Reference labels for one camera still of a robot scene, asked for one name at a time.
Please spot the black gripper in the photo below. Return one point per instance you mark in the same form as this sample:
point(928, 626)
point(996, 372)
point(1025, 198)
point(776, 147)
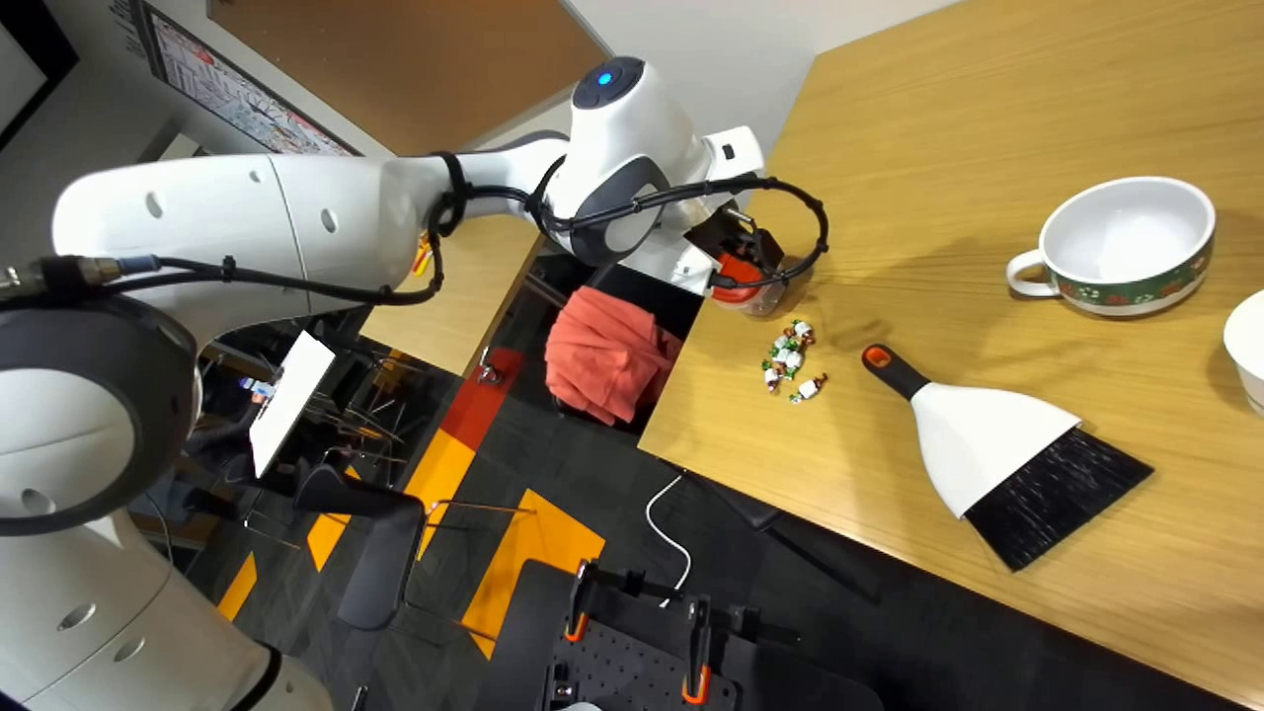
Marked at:
point(727, 240)

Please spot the red lunch box lid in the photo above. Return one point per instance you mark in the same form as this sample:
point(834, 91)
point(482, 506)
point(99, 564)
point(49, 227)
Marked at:
point(745, 276)

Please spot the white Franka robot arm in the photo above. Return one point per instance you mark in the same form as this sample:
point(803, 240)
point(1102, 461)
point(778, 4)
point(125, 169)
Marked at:
point(237, 211)

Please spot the white mug with green band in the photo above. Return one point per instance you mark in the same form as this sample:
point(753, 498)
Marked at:
point(1119, 243)

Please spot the green white wrapped sweet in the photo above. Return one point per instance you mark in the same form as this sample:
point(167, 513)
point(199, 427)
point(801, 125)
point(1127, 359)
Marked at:
point(789, 352)
point(811, 387)
point(801, 328)
point(773, 377)

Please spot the coral red cloth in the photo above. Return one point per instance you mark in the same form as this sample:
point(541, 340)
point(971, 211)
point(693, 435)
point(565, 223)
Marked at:
point(607, 359)

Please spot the black office chair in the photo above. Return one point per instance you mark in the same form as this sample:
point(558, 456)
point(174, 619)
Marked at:
point(572, 276)

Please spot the white brush with black bristles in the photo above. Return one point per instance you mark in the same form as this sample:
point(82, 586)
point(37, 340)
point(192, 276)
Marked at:
point(989, 441)

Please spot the wooden side desk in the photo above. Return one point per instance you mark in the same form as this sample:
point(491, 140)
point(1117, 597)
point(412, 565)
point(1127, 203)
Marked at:
point(458, 289)

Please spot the orange black clamp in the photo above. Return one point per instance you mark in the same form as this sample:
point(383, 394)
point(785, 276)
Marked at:
point(698, 659)
point(574, 614)

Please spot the black pegboard cart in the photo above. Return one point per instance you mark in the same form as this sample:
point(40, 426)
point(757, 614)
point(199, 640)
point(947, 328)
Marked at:
point(619, 667)

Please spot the brown cork board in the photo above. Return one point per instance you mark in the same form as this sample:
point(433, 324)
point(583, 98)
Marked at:
point(398, 65)

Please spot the white flat panel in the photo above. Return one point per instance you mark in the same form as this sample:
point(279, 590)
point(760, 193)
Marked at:
point(287, 398)

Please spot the white cup with red logo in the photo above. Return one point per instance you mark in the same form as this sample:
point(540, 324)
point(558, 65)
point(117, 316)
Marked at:
point(1251, 348)

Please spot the printed whiteboard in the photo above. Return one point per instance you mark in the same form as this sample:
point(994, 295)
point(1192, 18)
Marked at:
point(237, 91)

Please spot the black wall frame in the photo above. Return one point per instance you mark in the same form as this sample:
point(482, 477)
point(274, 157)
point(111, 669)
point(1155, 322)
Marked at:
point(24, 52)

